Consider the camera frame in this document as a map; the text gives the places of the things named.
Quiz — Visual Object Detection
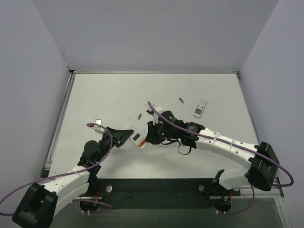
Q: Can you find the long white remote control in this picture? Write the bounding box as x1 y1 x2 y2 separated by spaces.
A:
123 124 149 150

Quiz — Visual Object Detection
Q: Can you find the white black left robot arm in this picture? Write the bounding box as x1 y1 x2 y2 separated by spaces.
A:
12 126 134 228

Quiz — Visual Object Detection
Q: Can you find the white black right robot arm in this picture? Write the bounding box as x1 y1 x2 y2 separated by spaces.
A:
146 110 279 191

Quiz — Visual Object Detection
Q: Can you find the small white remote with buttons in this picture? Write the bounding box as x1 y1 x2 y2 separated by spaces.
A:
193 99 208 118

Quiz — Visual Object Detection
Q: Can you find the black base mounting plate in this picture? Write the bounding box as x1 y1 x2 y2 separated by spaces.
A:
81 178 240 209

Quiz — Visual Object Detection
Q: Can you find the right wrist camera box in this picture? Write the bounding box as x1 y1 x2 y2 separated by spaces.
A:
147 105 163 125

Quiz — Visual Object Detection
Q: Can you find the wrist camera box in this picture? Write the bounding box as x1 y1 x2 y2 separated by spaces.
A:
94 119 104 133
147 105 163 125

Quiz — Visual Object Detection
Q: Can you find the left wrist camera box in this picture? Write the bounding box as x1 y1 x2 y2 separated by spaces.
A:
94 119 104 133

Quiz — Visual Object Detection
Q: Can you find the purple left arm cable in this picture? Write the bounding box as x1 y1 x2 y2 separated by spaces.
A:
0 123 117 217

